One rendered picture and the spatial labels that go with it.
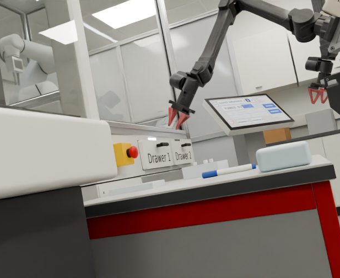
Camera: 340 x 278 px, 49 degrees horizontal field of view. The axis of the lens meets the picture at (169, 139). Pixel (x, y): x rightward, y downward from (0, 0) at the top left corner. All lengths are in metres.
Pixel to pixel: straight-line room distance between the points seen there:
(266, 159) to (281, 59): 4.12
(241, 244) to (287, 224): 0.09
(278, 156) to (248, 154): 1.66
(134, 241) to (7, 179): 0.39
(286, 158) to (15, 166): 0.46
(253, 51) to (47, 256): 4.43
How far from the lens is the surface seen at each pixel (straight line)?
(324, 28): 1.50
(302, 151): 0.71
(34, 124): 0.51
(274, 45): 4.85
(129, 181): 1.27
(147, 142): 1.42
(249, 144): 2.38
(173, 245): 0.76
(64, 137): 0.56
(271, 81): 4.76
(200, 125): 3.18
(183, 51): 3.32
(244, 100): 2.49
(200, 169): 1.16
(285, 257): 0.72
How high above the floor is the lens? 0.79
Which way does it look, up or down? 5 degrees up
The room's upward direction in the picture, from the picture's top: 11 degrees counter-clockwise
